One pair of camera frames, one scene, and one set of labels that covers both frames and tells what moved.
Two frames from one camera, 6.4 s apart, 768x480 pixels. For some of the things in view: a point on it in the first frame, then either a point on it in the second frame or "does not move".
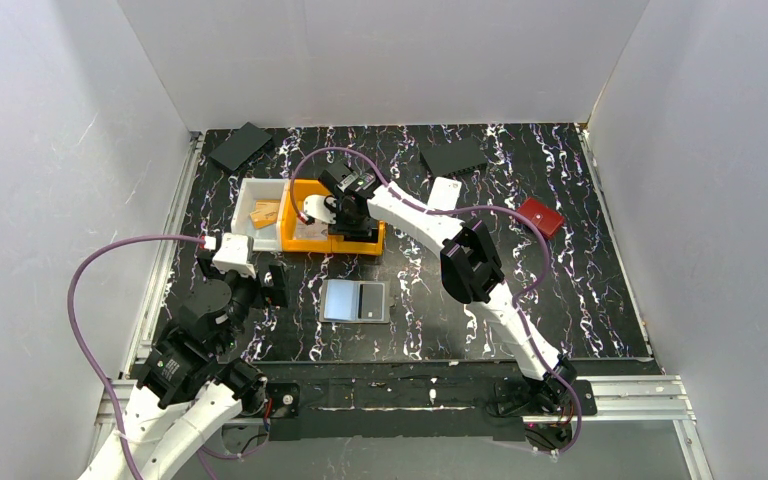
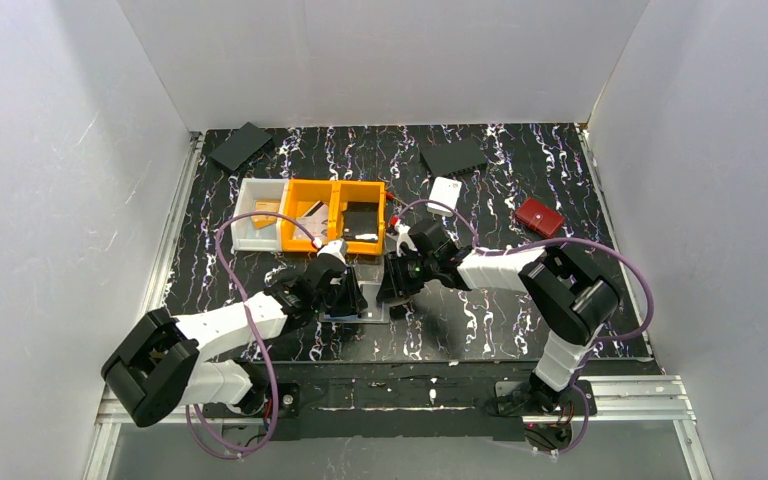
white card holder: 444,194 does not move
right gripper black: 350,225 -> 396,283
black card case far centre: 453,158 does not move
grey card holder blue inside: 354,301 does not move
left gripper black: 268,282 -> 346,291
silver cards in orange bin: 318,230 does not move
